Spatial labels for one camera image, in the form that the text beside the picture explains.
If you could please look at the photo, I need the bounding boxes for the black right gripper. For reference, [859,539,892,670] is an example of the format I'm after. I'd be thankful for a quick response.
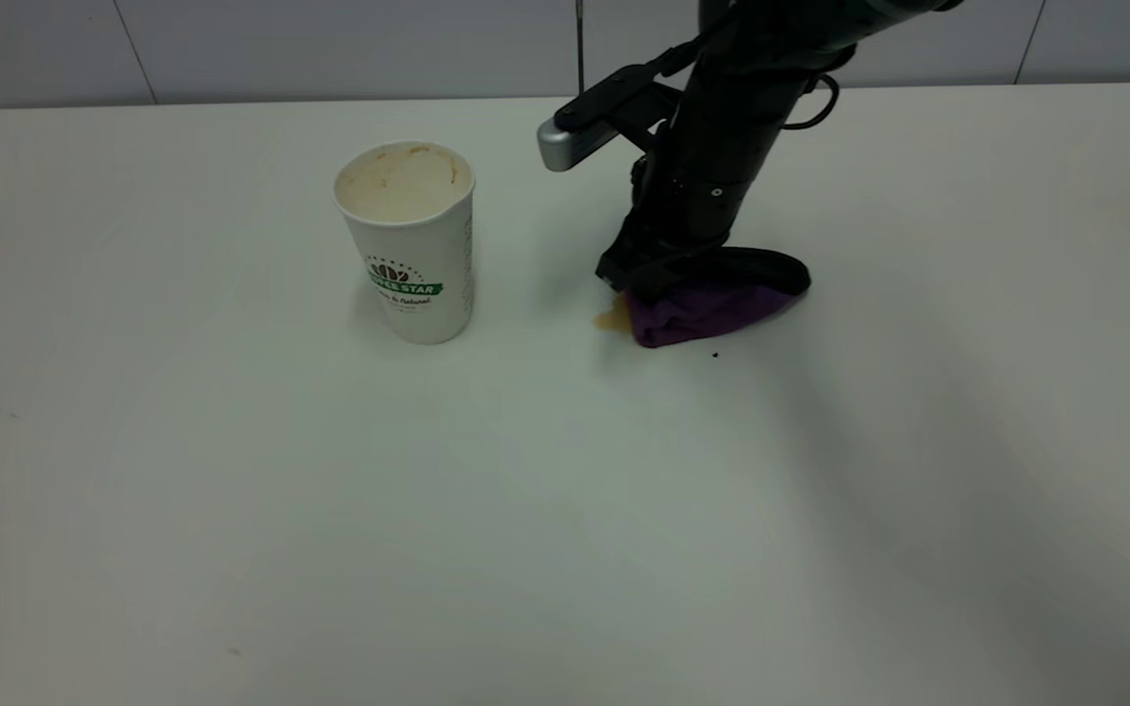
[595,103,784,299]

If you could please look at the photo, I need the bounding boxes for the purple microfiber cloth black edge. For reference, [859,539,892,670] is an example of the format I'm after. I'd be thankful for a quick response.
[624,247,812,349]

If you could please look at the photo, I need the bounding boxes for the white paper coffee cup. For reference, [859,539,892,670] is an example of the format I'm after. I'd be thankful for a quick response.
[333,141,477,346]

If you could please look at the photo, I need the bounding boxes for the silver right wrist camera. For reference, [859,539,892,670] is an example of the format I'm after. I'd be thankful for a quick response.
[537,63,686,174]

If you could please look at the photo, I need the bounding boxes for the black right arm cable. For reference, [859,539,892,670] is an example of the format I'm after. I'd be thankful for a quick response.
[779,71,841,132]

